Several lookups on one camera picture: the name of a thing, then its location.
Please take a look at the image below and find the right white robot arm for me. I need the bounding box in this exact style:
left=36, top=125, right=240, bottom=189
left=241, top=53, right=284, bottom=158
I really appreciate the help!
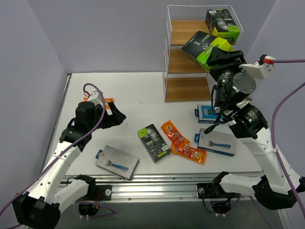
left=207, top=47, right=305, bottom=210

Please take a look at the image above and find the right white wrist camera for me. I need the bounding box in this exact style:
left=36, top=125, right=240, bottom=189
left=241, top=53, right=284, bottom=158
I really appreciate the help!
left=239, top=54, right=275, bottom=79

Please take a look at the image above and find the grey box blue razor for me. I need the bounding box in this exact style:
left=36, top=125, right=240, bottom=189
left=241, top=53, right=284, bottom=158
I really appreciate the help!
left=95, top=145, right=140, bottom=180
left=194, top=128, right=236, bottom=156

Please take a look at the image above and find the orange razor bag upper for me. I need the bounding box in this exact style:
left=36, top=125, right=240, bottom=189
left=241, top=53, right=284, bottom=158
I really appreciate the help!
left=161, top=120, right=190, bottom=148

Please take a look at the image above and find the black green razor pack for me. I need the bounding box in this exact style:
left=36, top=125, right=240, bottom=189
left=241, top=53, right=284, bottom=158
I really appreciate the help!
left=181, top=31, right=233, bottom=72

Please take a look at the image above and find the aluminium mounting rail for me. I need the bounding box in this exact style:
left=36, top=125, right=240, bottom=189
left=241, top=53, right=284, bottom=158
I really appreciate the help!
left=54, top=174, right=284, bottom=203

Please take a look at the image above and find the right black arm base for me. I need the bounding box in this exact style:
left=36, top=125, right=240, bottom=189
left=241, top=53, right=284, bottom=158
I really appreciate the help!
left=196, top=183, right=221, bottom=199

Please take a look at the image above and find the blue white razor box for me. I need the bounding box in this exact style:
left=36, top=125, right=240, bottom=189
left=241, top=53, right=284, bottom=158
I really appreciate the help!
left=194, top=104, right=217, bottom=124

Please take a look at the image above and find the orange razor bag far left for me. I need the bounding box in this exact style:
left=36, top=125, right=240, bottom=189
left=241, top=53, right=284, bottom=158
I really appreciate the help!
left=83, top=97, right=114, bottom=109

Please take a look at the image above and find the orange razor bag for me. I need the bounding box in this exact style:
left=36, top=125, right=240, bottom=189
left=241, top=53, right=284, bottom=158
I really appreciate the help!
left=170, top=143, right=207, bottom=164
left=83, top=97, right=114, bottom=109
left=161, top=120, right=190, bottom=148

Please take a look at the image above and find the white wire wooden shelf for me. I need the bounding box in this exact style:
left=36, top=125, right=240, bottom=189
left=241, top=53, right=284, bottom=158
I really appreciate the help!
left=163, top=5, right=244, bottom=102

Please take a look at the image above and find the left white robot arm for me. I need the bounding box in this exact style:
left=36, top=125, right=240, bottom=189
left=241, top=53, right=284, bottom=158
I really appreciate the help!
left=12, top=102, right=126, bottom=229

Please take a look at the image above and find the orange razor bag lower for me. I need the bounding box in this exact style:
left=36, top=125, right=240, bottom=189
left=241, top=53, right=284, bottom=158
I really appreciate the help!
left=170, top=143, right=207, bottom=164

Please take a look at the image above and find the tall green black razor box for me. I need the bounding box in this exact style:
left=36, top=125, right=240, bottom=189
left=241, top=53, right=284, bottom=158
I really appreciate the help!
left=205, top=9, right=240, bottom=44

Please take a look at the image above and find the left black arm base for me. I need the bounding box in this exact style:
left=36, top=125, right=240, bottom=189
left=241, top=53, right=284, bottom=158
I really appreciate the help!
left=96, top=185, right=112, bottom=201

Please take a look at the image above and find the small black green razor box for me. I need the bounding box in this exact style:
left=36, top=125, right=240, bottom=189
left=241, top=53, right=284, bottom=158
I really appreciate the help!
left=137, top=124, right=170, bottom=163

